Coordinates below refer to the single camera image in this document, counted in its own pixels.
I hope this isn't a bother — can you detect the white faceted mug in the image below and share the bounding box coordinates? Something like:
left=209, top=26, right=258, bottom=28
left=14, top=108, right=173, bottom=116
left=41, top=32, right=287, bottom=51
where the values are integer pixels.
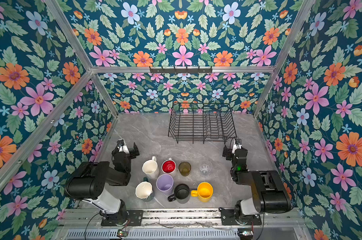
left=142, top=156, right=160, bottom=180

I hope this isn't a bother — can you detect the green mug cream interior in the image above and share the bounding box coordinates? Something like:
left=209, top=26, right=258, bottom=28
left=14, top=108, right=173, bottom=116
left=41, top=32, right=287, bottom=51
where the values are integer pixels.
left=135, top=177, right=155, bottom=202

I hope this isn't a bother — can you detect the red interior white mug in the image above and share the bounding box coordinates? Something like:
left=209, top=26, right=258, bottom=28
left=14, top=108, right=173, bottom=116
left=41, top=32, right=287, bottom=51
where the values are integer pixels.
left=161, top=158, right=177, bottom=177

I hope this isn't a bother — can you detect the black wire dish rack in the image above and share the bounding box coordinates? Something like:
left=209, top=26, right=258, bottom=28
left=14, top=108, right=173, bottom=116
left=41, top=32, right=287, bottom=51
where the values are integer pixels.
left=168, top=102, right=237, bottom=143

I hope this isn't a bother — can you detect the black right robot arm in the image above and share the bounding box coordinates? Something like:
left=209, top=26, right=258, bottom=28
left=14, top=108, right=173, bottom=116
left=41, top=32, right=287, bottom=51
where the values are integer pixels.
left=223, top=139, right=293, bottom=225

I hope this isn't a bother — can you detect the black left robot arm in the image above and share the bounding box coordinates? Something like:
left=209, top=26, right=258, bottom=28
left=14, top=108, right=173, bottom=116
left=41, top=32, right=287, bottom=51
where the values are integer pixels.
left=65, top=139, right=140, bottom=226

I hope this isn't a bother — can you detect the clear glass cup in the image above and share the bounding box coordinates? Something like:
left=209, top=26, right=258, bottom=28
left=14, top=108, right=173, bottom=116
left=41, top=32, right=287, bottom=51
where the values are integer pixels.
left=199, top=162, right=213, bottom=176

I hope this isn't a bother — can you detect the yellow mug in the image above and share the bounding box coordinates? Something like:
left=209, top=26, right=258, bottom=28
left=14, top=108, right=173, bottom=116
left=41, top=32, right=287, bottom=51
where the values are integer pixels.
left=191, top=182, right=214, bottom=203

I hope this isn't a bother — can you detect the lilac plastic cup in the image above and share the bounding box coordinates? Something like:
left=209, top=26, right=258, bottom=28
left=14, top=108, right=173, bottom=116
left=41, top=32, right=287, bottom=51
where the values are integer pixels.
left=156, top=174, right=174, bottom=196

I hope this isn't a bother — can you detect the olive green glass cup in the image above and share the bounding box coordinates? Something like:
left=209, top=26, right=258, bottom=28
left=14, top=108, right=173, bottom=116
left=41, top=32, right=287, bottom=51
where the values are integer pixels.
left=179, top=162, right=192, bottom=177

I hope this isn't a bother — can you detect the black mug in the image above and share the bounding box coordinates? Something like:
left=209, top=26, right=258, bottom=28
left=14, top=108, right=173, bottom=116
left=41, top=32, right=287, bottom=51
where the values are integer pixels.
left=168, top=184, right=191, bottom=204

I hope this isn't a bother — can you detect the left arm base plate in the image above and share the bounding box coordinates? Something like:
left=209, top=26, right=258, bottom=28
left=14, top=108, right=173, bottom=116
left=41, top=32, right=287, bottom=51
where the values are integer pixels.
left=101, top=210, right=144, bottom=227

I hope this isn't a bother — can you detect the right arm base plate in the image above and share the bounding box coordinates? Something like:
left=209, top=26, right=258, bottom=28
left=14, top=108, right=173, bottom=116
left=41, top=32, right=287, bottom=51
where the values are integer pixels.
left=219, top=208, right=262, bottom=226

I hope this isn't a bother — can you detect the aluminium front rail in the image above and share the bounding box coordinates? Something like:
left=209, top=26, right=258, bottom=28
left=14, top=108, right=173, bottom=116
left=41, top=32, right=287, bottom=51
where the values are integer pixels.
left=58, top=208, right=306, bottom=228

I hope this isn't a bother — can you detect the black hook rail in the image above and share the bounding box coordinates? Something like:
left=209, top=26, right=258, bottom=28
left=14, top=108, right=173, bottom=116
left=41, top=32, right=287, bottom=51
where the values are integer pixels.
left=149, top=67, right=213, bottom=74

